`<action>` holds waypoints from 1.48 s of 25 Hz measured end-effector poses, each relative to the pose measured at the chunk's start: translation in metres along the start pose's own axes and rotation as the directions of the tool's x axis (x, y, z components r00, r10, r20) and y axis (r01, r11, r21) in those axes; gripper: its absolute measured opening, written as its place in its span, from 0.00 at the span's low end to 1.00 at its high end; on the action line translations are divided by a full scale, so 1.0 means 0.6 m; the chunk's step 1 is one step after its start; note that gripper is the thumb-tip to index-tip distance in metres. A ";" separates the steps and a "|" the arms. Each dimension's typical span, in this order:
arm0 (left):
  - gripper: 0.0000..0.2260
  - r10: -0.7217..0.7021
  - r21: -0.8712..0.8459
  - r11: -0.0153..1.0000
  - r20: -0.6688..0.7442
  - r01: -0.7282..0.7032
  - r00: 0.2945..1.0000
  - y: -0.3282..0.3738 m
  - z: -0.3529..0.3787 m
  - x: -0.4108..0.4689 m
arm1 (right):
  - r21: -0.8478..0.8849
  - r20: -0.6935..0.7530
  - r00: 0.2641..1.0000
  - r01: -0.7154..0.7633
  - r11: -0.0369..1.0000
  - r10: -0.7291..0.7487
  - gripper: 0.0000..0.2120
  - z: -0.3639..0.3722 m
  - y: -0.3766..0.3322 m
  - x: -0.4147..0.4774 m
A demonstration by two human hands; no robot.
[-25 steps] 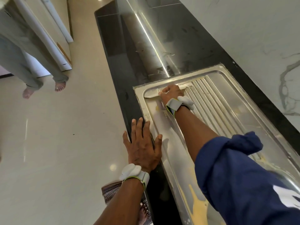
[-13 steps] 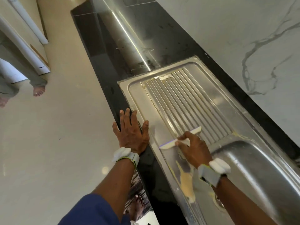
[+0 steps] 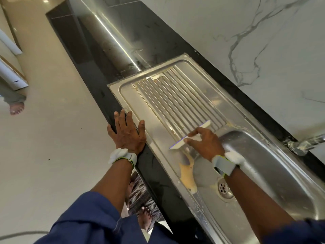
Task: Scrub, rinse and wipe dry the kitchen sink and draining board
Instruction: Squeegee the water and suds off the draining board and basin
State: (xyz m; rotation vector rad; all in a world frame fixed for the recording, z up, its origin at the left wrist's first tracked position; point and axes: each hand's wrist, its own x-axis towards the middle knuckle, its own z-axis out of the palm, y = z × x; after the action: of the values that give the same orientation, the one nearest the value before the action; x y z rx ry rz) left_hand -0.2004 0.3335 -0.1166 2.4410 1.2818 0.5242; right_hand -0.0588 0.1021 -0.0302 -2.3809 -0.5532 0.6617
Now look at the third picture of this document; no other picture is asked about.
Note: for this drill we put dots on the person's right forearm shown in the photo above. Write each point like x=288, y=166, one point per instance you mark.
x=261, y=203

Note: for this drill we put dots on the metal drain strainer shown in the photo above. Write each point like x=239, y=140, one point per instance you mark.
x=224, y=188

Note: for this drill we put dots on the blue white squeegee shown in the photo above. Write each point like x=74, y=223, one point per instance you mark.
x=190, y=135

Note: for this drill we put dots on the person's right foot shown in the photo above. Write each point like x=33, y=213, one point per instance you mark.
x=145, y=217

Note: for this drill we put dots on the person's left forearm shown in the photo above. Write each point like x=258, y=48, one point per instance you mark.
x=114, y=183

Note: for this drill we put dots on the person's right hand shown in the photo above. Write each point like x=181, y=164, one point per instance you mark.
x=207, y=142

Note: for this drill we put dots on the white left wrist tracker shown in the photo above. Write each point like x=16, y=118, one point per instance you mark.
x=121, y=154

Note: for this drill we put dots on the white cabinet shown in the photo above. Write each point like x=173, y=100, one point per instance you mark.
x=10, y=63

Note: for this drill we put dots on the striped floor mat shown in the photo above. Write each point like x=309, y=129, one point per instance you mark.
x=142, y=198

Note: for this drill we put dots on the stainless steel sink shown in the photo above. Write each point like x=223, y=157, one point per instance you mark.
x=167, y=94

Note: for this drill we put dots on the person's left hand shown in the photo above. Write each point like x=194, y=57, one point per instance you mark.
x=128, y=133

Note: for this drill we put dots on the chrome faucet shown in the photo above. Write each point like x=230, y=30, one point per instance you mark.
x=307, y=144

